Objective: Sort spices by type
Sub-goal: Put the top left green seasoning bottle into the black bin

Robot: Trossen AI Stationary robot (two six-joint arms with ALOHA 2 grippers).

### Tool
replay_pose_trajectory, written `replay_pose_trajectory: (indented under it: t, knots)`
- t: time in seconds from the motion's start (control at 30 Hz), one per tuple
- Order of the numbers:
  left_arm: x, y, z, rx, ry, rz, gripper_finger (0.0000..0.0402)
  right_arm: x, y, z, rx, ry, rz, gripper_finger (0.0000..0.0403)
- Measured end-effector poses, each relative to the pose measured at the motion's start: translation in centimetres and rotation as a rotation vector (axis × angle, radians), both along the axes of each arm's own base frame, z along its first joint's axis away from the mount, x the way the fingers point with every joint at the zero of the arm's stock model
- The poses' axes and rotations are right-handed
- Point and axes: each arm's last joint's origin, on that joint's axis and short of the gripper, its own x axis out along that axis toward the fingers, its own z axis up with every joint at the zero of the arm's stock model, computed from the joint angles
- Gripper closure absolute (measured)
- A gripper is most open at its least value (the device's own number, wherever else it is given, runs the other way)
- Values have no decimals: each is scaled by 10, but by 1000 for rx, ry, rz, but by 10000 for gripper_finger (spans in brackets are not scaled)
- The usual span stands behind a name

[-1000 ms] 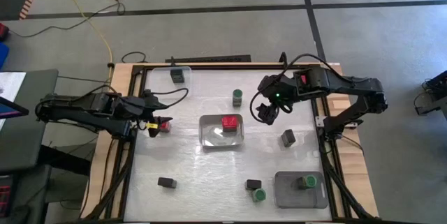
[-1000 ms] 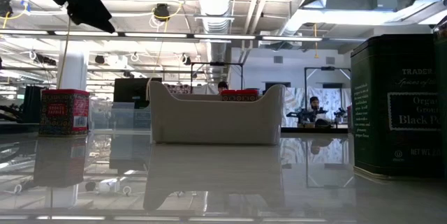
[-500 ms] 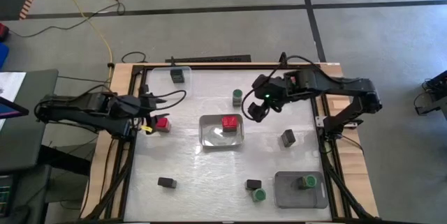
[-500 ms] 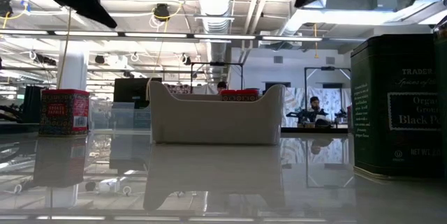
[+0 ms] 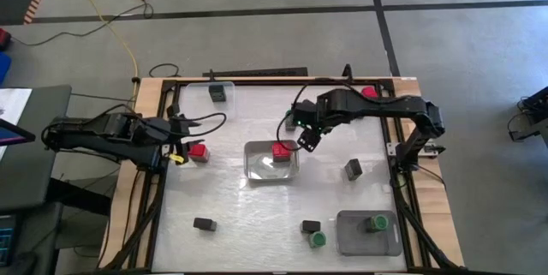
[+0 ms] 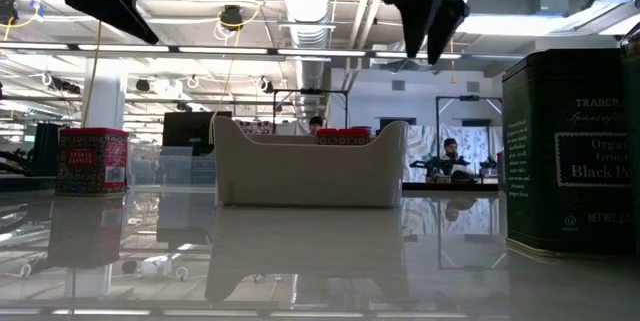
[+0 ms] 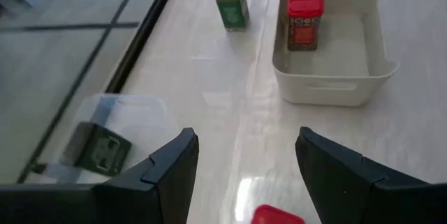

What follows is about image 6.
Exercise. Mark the black computer monitor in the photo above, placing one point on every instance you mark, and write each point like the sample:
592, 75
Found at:
185, 128

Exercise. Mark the clear plastic bin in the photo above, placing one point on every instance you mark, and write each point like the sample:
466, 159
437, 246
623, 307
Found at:
150, 168

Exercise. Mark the white patterned cloth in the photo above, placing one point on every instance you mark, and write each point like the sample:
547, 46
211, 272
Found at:
482, 141

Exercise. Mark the black metal station frame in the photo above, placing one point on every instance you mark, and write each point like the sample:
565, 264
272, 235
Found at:
470, 97

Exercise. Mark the white building pillar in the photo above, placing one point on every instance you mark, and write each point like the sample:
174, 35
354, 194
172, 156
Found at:
107, 96

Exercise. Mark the white plastic bin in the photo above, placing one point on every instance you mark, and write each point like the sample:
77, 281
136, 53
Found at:
300, 176

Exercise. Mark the round silver ceiling duct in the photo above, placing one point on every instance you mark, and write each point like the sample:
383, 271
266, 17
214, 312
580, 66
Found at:
306, 11

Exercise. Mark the person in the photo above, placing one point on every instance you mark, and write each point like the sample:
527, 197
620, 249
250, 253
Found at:
316, 123
451, 148

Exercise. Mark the black background robot arms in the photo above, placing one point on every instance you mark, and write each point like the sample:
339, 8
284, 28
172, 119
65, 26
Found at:
430, 164

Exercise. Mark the black box-shaped object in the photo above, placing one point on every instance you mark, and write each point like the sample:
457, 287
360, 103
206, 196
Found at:
47, 151

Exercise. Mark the long ceiling light strip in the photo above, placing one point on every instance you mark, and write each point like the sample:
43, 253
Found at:
320, 52

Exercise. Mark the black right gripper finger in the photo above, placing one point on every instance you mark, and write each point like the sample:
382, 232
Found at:
450, 26
417, 21

